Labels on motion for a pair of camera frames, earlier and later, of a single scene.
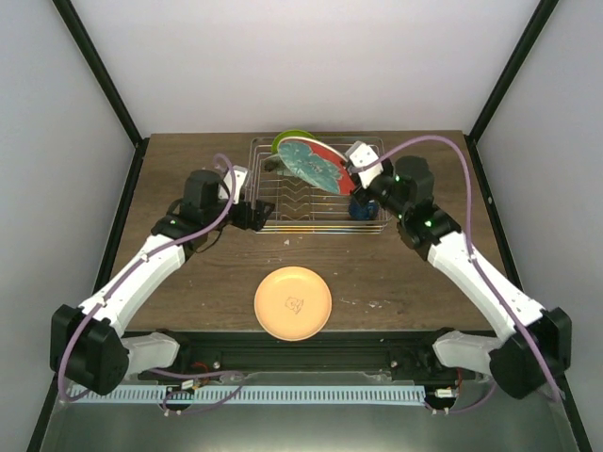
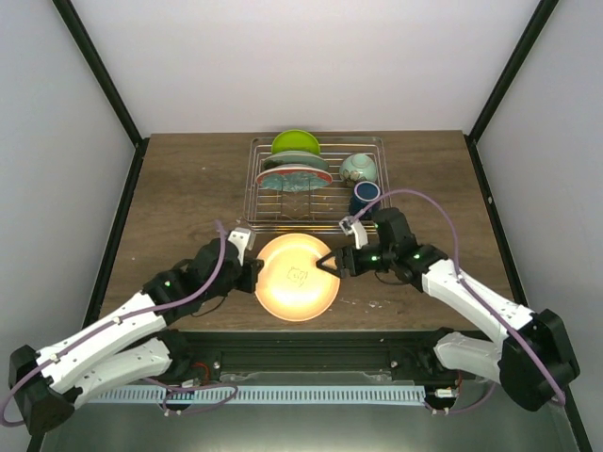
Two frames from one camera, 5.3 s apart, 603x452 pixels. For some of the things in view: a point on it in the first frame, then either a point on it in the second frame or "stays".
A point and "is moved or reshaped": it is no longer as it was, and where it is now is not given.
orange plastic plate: [293, 303] is moved or reshaped
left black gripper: [258, 219] → [253, 266]
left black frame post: [105, 83] stays
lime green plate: [288, 134] stays
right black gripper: [360, 196] → [340, 259]
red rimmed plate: [317, 164] → [293, 179]
